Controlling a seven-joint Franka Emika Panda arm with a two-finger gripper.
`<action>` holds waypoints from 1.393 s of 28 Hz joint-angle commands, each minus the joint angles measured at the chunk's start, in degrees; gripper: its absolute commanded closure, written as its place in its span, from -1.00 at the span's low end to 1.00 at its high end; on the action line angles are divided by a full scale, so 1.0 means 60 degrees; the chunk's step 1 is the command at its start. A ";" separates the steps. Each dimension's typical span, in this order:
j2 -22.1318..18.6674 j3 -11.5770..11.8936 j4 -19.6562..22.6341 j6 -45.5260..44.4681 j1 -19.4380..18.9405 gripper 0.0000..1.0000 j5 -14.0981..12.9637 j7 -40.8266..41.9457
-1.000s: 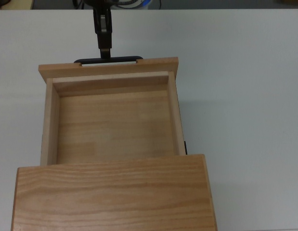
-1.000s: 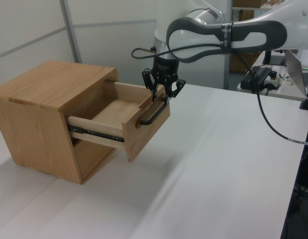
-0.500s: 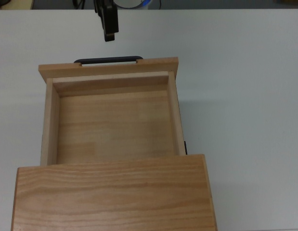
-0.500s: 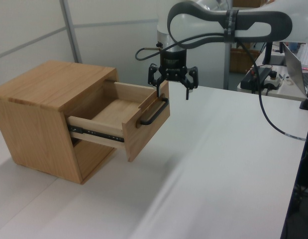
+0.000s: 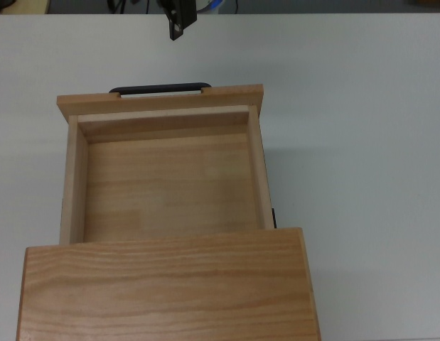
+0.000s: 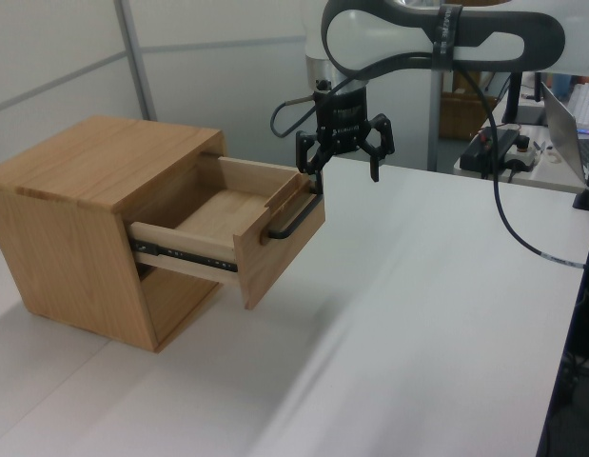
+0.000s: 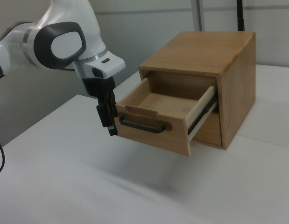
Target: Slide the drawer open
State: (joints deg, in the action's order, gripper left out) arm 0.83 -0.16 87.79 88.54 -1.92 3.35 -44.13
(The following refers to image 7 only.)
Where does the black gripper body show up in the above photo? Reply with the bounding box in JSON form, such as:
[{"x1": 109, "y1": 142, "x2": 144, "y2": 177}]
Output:
[{"x1": 82, "y1": 77, "x2": 116, "y2": 100}]

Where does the wooden drawer with black handle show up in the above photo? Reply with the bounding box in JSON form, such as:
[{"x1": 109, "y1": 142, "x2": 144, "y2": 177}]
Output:
[{"x1": 114, "y1": 77, "x2": 218, "y2": 157}]

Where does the wooden drawer cabinet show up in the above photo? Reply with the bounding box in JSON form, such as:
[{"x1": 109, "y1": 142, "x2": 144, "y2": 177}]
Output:
[{"x1": 138, "y1": 31, "x2": 257, "y2": 151}]

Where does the black stand pole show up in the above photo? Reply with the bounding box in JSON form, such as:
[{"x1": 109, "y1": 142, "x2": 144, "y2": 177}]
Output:
[{"x1": 235, "y1": 0, "x2": 247, "y2": 32}]

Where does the long black arm cable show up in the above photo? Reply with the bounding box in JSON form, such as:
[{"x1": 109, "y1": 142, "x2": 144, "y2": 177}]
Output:
[{"x1": 0, "y1": 134, "x2": 6, "y2": 178}]

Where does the grey partition post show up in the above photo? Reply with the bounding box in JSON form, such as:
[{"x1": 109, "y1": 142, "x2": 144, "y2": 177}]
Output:
[{"x1": 195, "y1": 0, "x2": 204, "y2": 32}]

